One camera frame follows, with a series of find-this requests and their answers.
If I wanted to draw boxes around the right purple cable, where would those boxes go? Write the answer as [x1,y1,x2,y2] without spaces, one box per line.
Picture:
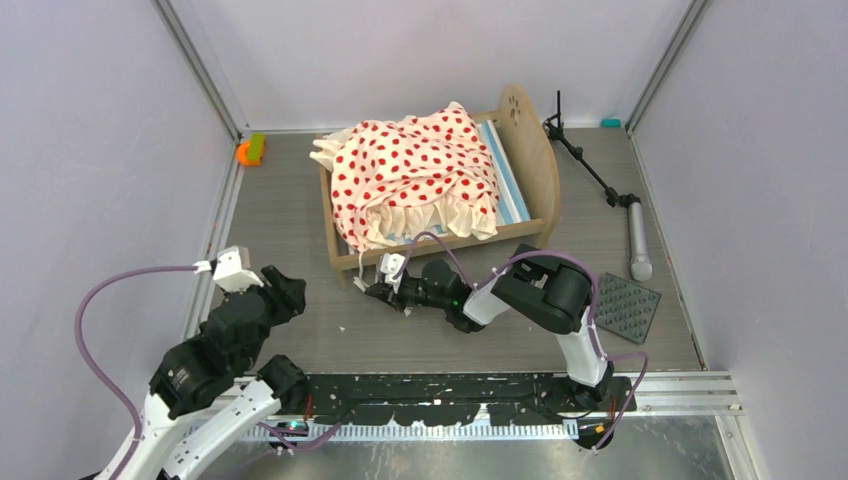
[397,232,654,432]

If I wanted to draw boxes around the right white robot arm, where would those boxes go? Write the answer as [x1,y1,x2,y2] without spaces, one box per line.
[358,244,614,411]

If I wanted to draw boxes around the teal small block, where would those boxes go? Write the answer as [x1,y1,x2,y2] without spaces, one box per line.
[599,118,623,129]

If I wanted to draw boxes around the blue striped mattress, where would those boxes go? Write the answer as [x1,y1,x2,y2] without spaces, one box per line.
[477,120,532,227]

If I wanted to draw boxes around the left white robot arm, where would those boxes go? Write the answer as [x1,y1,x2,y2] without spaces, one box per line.
[118,246,309,479]

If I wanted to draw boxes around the purple cable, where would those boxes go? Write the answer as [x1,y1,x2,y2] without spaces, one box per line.
[397,232,654,432]
[73,262,220,480]

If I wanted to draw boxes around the orange green toy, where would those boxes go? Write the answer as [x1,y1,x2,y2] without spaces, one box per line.
[236,133,266,167]

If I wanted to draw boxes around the black tripod stand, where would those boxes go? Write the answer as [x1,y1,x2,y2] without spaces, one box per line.
[542,89,654,283]

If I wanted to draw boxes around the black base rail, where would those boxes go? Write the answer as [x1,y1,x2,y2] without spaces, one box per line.
[139,371,744,445]

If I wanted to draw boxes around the wooden pet bed frame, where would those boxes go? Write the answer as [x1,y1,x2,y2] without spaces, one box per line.
[319,84,561,271]

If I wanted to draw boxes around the strawberry print ruffled blanket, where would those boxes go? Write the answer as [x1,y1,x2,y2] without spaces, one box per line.
[309,102,506,272]

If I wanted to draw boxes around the black perforated pad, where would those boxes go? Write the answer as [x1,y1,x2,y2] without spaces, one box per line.
[595,273,662,345]

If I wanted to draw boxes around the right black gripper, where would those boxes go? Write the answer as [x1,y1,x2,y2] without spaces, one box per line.
[366,273,451,312]

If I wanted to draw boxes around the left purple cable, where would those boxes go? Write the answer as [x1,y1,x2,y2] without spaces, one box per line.
[73,262,220,480]

